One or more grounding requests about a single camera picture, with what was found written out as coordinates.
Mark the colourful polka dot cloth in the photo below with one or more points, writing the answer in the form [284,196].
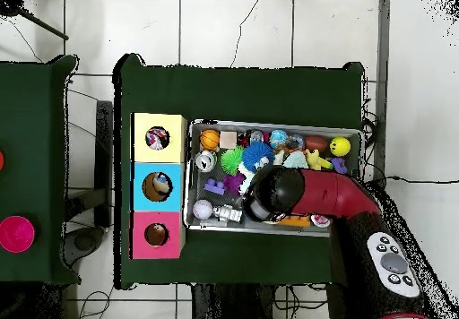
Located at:
[158,138]

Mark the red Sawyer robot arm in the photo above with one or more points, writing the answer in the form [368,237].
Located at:
[337,193]

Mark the clear mesh bin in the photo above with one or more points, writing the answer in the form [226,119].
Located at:
[192,222]

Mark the wooden box with three holes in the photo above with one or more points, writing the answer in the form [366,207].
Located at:
[142,183]

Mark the green fuzzy toy with eyes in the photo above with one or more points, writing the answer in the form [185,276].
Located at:
[232,160]

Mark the silver can with closed top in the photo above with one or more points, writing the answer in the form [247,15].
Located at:
[205,161]

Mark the small wooden cube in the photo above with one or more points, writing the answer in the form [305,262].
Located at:
[228,140]

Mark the purple toy brick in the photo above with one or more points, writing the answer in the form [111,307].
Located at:
[214,186]

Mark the blue spiky ball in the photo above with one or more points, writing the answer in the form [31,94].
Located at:
[257,155]

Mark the small orange basketball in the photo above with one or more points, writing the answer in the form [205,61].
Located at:
[209,140]

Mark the small white ball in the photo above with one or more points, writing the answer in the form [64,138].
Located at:
[202,209]

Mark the globe print ball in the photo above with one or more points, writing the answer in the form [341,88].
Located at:
[277,137]

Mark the yellow duck toy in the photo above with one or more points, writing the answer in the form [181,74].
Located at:
[316,161]

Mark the orange toy brick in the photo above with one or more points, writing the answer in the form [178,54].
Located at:
[295,221]

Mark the brown toy football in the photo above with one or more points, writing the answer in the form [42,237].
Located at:
[315,143]

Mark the yellow smiley ball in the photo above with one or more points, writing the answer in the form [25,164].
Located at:
[340,146]

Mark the side table with green cloth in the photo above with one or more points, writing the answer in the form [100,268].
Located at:
[36,154]

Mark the pink disc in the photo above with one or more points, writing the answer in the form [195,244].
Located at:
[16,234]

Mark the red disc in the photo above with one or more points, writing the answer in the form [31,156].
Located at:
[1,160]

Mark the black tripod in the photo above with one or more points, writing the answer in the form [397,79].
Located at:
[11,8]

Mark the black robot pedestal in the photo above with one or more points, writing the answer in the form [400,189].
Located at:
[237,305]

